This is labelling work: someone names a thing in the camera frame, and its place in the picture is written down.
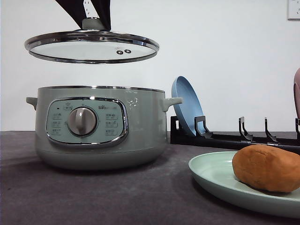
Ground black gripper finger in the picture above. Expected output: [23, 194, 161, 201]
[90, 0, 111, 32]
[55, 0, 87, 29]

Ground glass steamer lid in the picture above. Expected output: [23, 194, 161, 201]
[24, 18, 160, 64]

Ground green plate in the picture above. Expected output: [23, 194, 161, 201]
[189, 151, 300, 218]

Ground brown potato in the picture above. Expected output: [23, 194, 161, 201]
[232, 144, 300, 192]

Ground green electric steamer pot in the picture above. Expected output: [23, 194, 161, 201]
[26, 85, 183, 171]

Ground blue plate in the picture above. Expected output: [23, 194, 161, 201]
[172, 75, 204, 136]

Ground black plate rack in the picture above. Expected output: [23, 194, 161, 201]
[170, 116, 300, 151]

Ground pink plate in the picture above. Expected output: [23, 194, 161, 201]
[293, 68, 300, 119]

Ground white right wall socket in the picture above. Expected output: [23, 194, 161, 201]
[287, 0, 300, 23]

